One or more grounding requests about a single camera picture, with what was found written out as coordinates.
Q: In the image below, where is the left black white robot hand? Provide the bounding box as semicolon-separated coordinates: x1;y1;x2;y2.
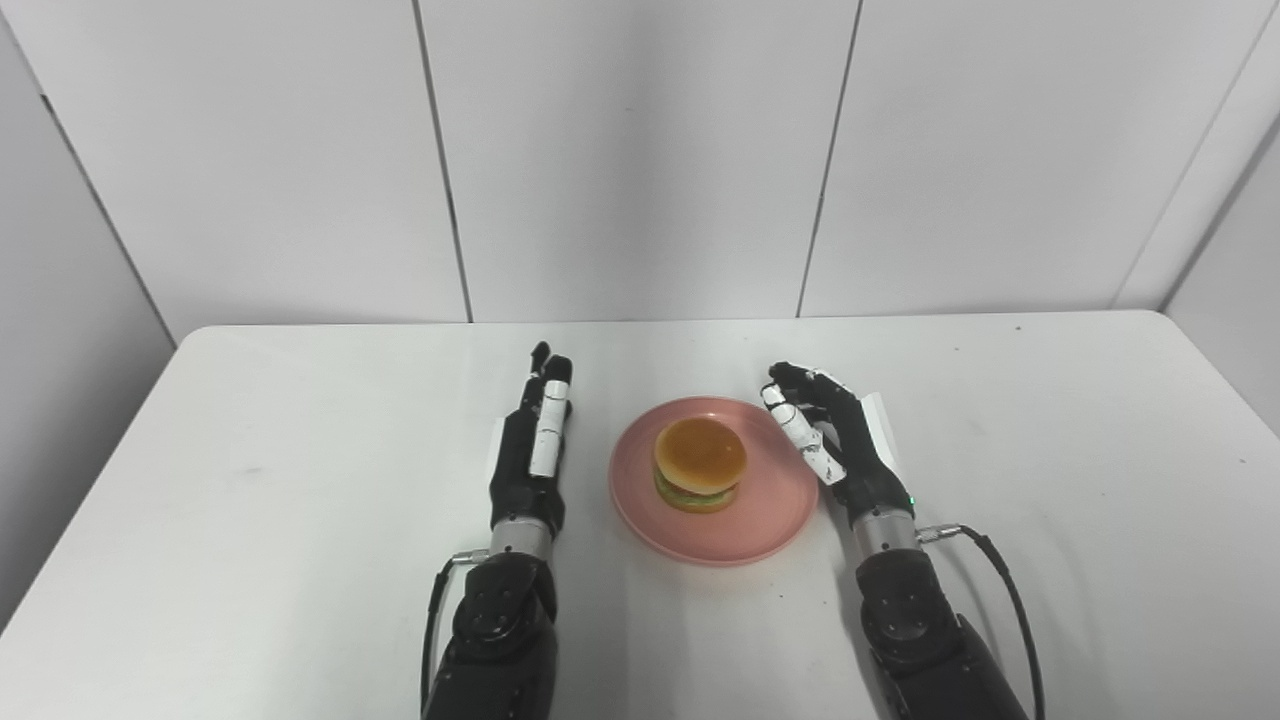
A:
487;341;577;542

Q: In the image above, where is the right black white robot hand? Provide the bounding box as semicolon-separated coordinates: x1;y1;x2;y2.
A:
759;360;917;523

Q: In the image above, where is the pink round plate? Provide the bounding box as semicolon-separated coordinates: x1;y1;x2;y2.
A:
607;396;822;569

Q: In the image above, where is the toy hamburger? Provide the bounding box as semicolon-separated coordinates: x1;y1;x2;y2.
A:
652;415;749;515

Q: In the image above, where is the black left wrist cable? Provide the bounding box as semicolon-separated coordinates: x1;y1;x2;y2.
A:
419;547;492;717

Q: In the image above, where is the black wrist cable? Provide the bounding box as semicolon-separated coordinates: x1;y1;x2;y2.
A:
917;522;1048;720
419;547;492;717

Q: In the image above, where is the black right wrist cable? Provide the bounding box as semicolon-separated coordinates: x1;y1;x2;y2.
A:
917;522;1048;720

